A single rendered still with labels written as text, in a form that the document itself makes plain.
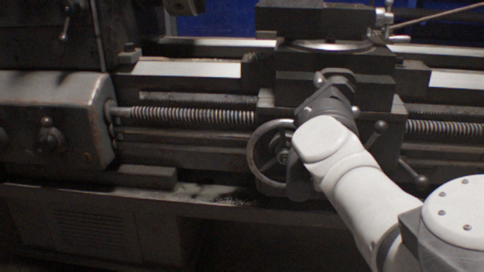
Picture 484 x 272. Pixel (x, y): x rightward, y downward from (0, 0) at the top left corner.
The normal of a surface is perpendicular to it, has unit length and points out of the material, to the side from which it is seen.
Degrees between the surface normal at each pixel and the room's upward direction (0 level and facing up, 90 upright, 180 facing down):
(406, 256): 65
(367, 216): 55
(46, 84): 32
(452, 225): 20
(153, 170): 0
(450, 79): 36
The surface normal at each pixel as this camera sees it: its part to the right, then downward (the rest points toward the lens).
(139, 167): -0.01, -0.89
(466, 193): -0.33, -0.89
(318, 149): -0.58, -0.76
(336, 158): -0.33, -0.32
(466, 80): -0.09, -0.45
